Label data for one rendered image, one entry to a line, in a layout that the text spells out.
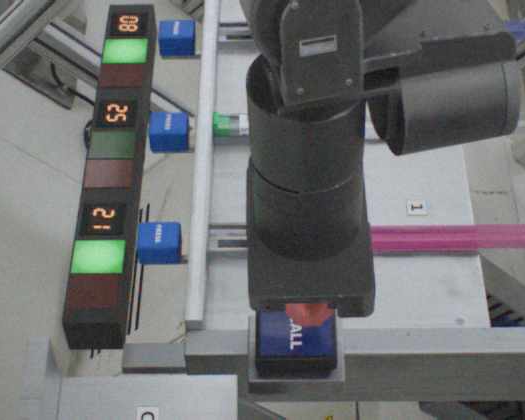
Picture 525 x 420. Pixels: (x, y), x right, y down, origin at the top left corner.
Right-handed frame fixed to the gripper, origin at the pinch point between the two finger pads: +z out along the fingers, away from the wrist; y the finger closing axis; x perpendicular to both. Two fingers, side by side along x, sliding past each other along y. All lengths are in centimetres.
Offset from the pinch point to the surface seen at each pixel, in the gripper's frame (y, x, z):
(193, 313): 2.7, 7.4, 3.6
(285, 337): -0.8, 1.5, 1.3
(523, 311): 31, -25, 47
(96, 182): 17.1, 15.6, 6.6
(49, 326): 52, 37, 78
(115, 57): 31.1, 15.3, 6.7
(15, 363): 44, 40, 75
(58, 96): 96, 40, 73
